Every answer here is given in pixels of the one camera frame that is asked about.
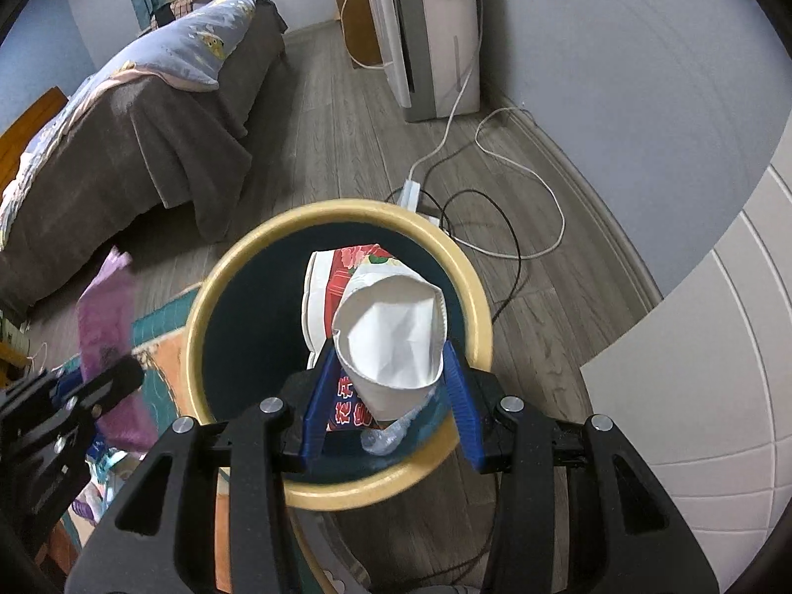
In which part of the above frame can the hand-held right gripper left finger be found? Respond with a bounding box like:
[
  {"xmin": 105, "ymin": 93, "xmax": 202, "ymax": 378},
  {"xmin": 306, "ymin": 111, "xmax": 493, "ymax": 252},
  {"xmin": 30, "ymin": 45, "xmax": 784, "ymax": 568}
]
[{"xmin": 65, "ymin": 342, "xmax": 347, "ymax": 594}]

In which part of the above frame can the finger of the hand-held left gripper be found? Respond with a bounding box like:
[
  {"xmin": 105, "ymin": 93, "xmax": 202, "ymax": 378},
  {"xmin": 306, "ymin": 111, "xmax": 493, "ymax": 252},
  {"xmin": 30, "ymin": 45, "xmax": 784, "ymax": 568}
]
[{"xmin": 58, "ymin": 355, "xmax": 145, "ymax": 414}]

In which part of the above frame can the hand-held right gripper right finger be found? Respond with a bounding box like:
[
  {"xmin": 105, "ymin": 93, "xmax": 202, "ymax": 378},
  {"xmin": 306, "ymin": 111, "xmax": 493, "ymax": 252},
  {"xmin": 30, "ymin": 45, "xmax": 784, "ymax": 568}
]
[{"xmin": 442, "ymin": 340, "xmax": 722, "ymax": 594}]

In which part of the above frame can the purple plastic bag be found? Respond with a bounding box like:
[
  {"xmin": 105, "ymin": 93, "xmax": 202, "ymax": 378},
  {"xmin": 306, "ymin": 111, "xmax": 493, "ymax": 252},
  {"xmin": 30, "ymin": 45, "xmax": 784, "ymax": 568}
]
[{"xmin": 77, "ymin": 247, "xmax": 158, "ymax": 452}]

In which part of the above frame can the white paper cup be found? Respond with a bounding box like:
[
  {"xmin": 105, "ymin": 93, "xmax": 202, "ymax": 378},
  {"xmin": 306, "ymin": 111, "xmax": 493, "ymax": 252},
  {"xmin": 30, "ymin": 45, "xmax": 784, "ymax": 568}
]
[{"xmin": 332, "ymin": 272, "xmax": 447, "ymax": 425}]

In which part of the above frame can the yellow rimmed teal trash bin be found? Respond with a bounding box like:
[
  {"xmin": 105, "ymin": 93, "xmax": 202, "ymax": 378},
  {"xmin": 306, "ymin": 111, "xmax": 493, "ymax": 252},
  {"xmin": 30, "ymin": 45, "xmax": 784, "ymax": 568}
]
[{"xmin": 186, "ymin": 198, "xmax": 496, "ymax": 594}]

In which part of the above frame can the crumpled clear plastic wrapper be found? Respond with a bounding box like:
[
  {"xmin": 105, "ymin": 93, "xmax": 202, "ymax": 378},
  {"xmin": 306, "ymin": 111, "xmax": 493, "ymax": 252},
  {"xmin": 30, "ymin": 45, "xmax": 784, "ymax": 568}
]
[{"xmin": 360, "ymin": 405, "xmax": 434, "ymax": 457}]

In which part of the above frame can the red printed paper container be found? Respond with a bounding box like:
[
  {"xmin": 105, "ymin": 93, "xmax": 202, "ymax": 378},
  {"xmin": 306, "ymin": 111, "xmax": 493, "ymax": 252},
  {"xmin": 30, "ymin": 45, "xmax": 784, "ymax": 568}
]
[{"xmin": 301, "ymin": 244, "xmax": 409, "ymax": 437}]

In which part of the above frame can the white power strip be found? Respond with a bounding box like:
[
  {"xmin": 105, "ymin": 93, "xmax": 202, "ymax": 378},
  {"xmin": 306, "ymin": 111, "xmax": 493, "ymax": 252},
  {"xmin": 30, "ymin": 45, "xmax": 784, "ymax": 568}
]
[{"xmin": 396, "ymin": 179, "xmax": 443, "ymax": 230}]

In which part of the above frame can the bed with brown bedspread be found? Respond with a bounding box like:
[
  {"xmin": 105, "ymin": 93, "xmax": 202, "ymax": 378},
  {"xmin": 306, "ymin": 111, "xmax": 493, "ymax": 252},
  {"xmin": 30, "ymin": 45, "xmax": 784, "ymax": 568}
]
[{"xmin": 0, "ymin": 0, "xmax": 289, "ymax": 316}]

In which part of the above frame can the white panelled door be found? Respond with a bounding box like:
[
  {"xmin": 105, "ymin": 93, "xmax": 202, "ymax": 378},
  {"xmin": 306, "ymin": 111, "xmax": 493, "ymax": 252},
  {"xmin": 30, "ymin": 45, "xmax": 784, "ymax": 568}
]
[{"xmin": 578, "ymin": 161, "xmax": 792, "ymax": 594}]

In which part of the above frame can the wooden headboard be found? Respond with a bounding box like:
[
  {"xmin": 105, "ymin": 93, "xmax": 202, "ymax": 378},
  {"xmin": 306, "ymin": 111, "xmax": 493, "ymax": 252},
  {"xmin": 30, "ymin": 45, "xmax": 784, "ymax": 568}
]
[{"xmin": 0, "ymin": 87, "xmax": 69, "ymax": 193}]

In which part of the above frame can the light blue printed quilt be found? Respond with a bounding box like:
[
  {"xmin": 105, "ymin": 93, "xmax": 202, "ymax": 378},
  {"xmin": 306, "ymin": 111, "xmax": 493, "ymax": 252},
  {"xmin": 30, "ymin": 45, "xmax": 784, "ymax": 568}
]
[{"xmin": 0, "ymin": 0, "xmax": 257, "ymax": 242}]

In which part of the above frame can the white air purifier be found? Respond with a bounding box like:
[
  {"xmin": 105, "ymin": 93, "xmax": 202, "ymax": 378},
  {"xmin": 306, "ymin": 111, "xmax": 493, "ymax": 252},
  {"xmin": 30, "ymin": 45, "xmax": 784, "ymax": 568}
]
[{"xmin": 359, "ymin": 0, "xmax": 482, "ymax": 123}]

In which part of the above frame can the wooden cabinet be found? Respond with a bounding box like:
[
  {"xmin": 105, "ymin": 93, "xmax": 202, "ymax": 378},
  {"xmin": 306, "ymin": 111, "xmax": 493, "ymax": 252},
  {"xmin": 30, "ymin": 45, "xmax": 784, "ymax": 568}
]
[{"xmin": 326, "ymin": 0, "xmax": 385, "ymax": 69}]

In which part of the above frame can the black cable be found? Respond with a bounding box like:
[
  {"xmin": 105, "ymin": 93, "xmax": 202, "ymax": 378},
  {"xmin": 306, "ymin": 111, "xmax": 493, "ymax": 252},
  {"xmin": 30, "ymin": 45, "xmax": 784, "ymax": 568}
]
[{"xmin": 387, "ymin": 157, "xmax": 526, "ymax": 323}]

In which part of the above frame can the white power cable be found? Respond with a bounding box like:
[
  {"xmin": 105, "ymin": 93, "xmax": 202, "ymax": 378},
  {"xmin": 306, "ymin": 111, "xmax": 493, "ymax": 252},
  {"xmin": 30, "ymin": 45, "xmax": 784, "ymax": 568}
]
[{"xmin": 411, "ymin": 0, "xmax": 567, "ymax": 261}]

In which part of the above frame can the thin white cable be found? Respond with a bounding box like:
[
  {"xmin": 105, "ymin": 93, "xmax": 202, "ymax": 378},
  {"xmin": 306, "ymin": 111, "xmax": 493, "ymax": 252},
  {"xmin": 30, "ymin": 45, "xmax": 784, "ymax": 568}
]
[{"xmin": 334, "ymin": 0, "xmax": 388, "ymax": 72}]

